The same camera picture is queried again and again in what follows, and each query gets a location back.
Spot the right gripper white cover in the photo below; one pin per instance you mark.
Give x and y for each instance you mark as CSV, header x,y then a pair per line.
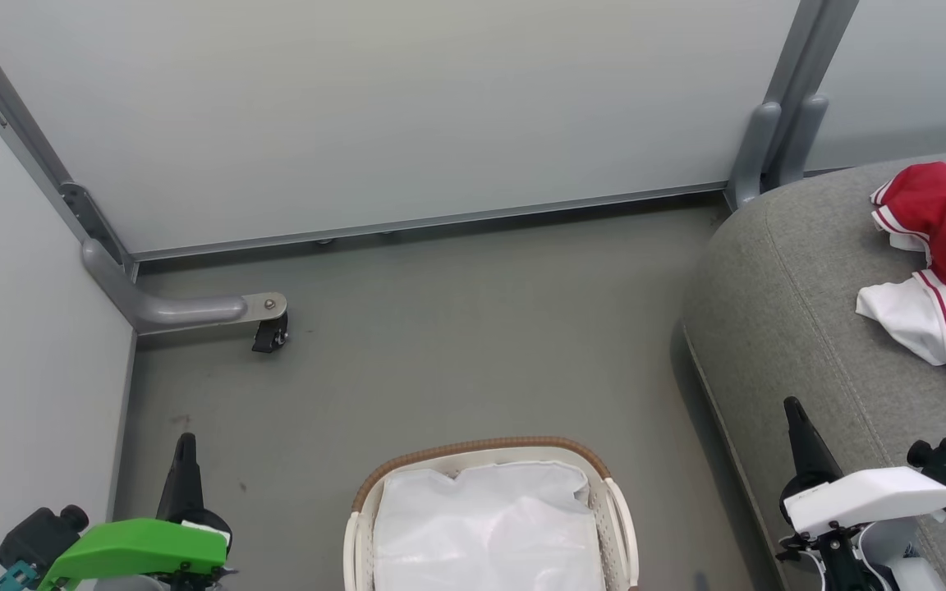
x,y
867,497

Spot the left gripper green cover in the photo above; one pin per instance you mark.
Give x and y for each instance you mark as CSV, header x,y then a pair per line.
x,y
136,546

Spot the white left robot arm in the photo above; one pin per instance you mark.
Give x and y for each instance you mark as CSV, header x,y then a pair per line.
x,y
112,584

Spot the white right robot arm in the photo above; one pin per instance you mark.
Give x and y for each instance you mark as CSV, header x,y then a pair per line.
x,y
920,574

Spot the grey fabric sofa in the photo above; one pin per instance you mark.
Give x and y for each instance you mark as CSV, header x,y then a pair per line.
x,y
801,328

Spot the black caster wheel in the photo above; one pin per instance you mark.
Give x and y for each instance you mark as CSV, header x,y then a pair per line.
x,y
269,336

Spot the grey partition foot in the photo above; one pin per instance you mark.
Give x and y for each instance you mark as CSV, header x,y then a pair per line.
x,y
173,312

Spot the white laundry basket brown rim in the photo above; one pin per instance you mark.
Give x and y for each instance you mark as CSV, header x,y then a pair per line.
x,y
358,542

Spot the white basket liner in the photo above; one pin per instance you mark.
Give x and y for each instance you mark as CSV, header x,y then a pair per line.
x,y
489,525

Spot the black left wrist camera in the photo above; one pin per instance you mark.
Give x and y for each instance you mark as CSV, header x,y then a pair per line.
x,y
38,538

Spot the grey partition post with feet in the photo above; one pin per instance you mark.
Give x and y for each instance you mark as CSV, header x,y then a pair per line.
x,y
785,107

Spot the grey partition bottom rail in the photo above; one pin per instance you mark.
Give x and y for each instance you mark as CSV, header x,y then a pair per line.
x,y
432,222

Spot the grey partition frame post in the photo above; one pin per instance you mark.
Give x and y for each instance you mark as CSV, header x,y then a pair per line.
x,y
29,148

